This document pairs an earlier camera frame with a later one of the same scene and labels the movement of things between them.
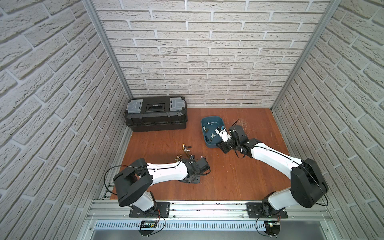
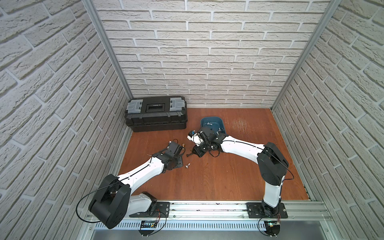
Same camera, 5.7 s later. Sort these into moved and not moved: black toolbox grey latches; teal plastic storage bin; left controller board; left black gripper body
Moved: left black gripper body
Not moved: left controller board; teal plastic storage bin; black toolbox grey latches
